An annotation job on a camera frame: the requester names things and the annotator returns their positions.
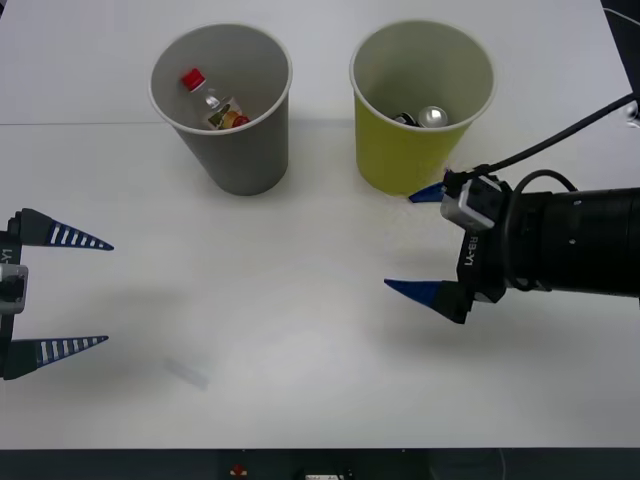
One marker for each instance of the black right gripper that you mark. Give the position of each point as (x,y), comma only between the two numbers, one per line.
(482,265)

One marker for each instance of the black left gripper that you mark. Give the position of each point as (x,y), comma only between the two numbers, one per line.
(11,250)

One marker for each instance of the clear bottle with red cap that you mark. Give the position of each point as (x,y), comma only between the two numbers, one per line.
(215,107)

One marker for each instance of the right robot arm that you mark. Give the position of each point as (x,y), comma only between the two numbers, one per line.
(575,240)

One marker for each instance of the yellow-green plastic waste bin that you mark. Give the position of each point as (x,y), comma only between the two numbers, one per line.
(390,150)

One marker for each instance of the silver drink can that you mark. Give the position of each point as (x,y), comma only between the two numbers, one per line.
(432,116)

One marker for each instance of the black drink can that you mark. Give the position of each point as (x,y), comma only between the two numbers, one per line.
(405,119)

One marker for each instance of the grey plastic waste bin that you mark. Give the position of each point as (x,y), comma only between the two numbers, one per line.
(250,155)

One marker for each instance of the red round button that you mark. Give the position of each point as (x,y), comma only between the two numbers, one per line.
(238,470)

